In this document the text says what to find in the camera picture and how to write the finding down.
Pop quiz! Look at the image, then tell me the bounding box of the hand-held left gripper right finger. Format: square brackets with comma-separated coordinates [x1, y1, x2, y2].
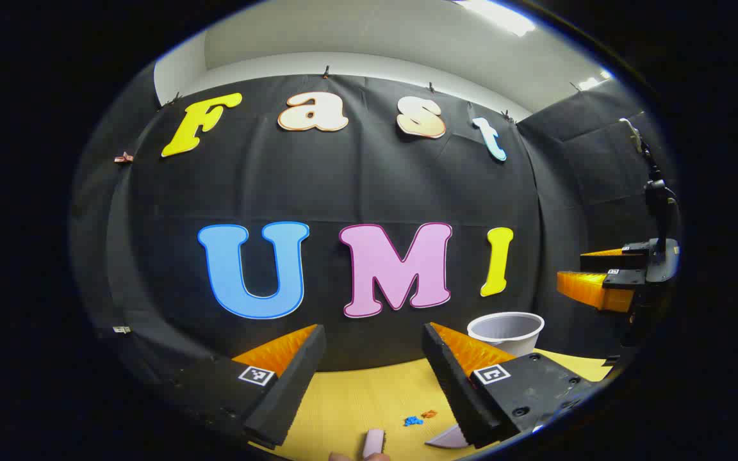
[422, 322, 600, 449]

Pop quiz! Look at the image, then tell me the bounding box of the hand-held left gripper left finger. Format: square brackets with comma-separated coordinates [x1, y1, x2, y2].
[167, 323, 328, 450]

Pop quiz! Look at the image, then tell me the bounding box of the lilac plastic dustpan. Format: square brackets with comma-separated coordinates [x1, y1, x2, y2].
[425, 423, 470, 449]

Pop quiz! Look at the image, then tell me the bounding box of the white ribbed garbage bin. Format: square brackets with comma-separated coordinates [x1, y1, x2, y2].
[467, 312, 545, 357]

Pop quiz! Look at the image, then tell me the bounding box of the small lilac broom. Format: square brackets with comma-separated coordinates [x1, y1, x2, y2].
[363, 428, 386, 459]

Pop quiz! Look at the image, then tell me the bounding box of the yellow wooden desktop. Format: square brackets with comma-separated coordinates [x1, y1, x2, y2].
[247, 349, 613, 461]

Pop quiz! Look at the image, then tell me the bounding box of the ceiling light panel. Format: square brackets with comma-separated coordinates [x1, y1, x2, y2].
[455, 0, 536, 37]
[577, 70, 613, 90]

